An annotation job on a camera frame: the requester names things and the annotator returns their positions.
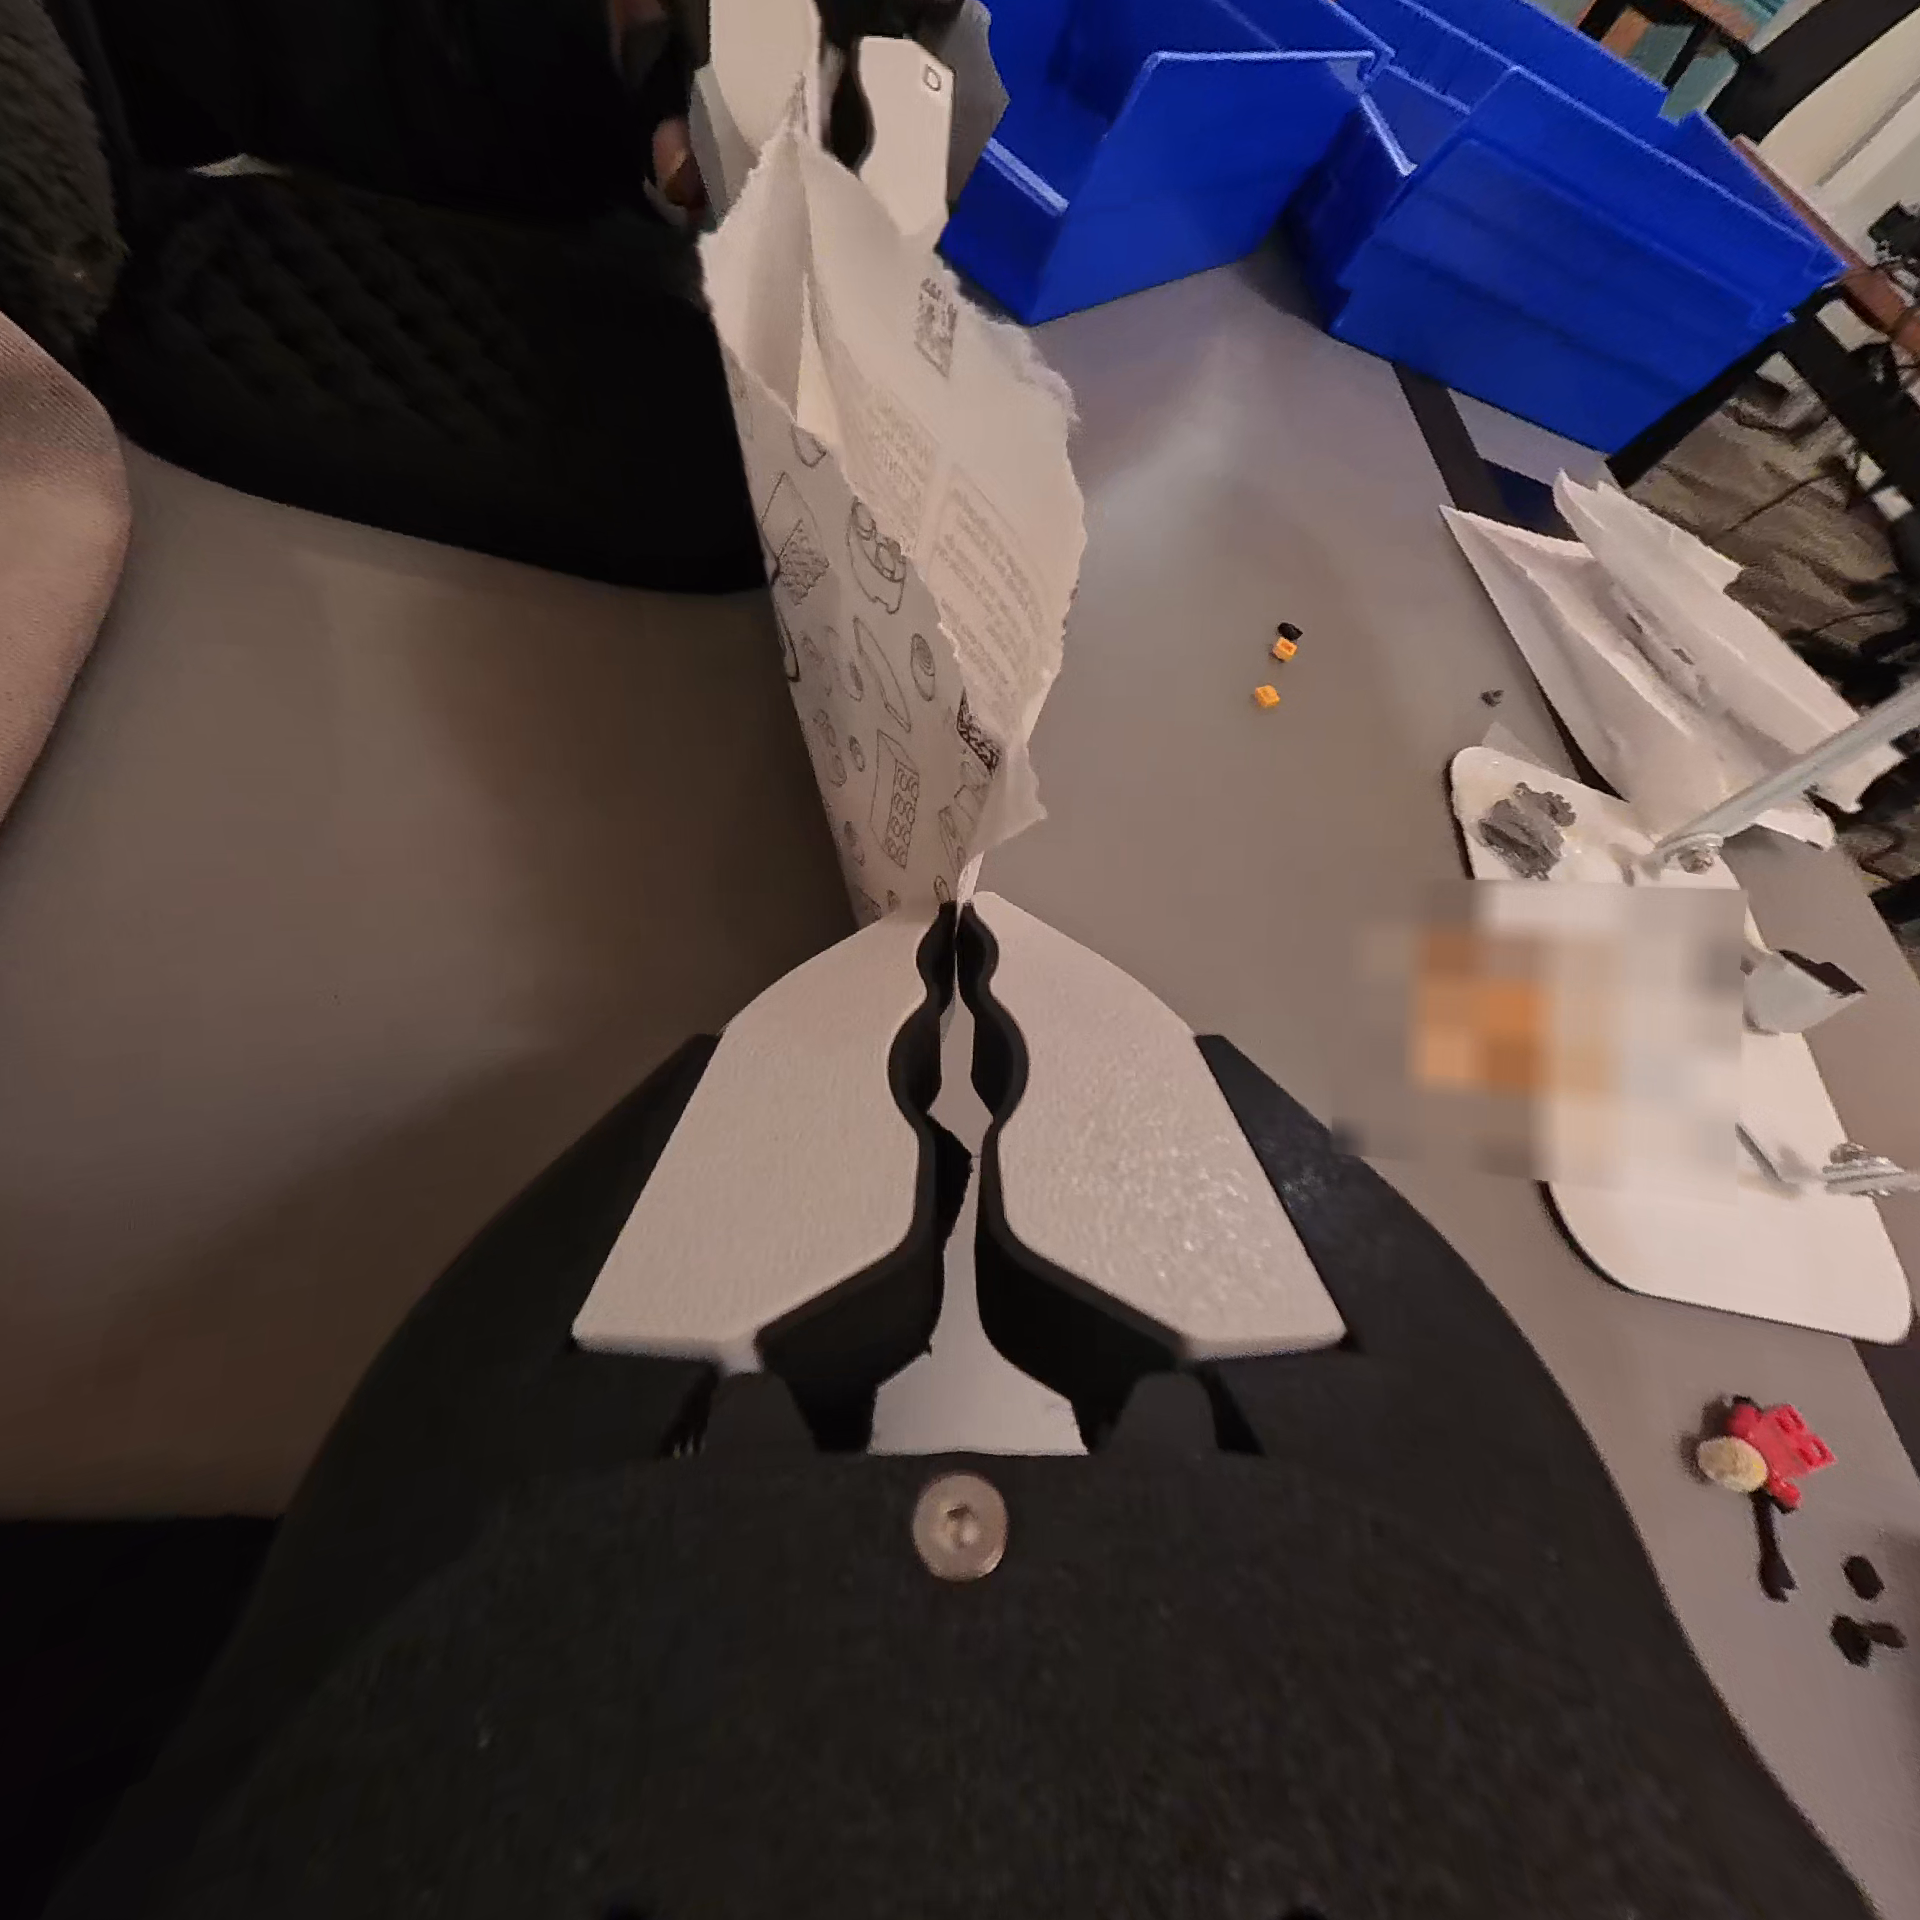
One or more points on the red lego minifigure parts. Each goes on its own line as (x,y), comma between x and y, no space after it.
(1763,1447)

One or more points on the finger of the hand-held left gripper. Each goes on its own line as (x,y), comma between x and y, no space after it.
(915,120)
(734,89)

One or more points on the white book stand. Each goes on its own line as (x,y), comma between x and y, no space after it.
(1800,773)

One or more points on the person's dark sherpa jacket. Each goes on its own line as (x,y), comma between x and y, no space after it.
(54,150)

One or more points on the person's left hand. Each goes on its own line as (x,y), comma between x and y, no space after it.
(678,165)

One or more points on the white printed paper bag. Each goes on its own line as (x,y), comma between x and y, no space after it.
(1530,630)
(1682,600)

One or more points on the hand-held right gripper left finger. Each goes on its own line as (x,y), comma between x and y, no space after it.
(750,1201)

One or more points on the large blue plastic bin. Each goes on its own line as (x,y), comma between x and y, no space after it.
(1171,181)

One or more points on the blue plastic bin with paper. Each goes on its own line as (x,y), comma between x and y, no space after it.
(1575,270)

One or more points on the white rounded board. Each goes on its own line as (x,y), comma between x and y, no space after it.
(1724,1245)

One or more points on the white paper parts bag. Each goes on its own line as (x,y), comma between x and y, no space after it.
(901,524)

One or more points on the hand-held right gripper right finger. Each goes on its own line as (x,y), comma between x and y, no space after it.
(1171,1201)

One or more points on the clear plastic parts bag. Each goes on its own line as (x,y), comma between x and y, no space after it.
(1523,820)

